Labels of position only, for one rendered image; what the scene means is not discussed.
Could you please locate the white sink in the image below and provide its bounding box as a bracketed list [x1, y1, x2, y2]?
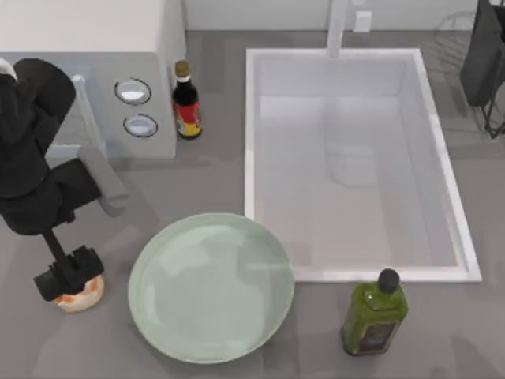
[243, 47, 483, 283]

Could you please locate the dark sauce bottle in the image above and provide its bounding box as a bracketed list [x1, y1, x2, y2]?
[171, 59, 204, 140]

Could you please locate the orange and white bread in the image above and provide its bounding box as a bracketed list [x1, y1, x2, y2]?
[54, 273, 106, 314]

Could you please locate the green bottle with black cap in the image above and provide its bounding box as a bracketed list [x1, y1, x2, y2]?
[339, 268, 409, 356]

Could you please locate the pale microwave oven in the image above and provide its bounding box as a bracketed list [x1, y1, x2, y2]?
[0, 0, 187, 160]

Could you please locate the white wall socket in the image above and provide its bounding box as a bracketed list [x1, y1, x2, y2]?
[353, 9, 373, 33]

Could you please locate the tall white tap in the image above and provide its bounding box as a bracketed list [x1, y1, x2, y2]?
[324, 0, 375, 187]

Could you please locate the pale microwave door handle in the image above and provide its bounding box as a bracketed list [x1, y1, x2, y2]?
[70, 73, 109, 159]

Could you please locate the pale green plate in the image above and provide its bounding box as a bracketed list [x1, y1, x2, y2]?
[127, 212, 296, 365]

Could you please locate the round microwave knob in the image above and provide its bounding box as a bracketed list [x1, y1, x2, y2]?
[122, 113, 159, 139]
[113, 77, 152, 107]

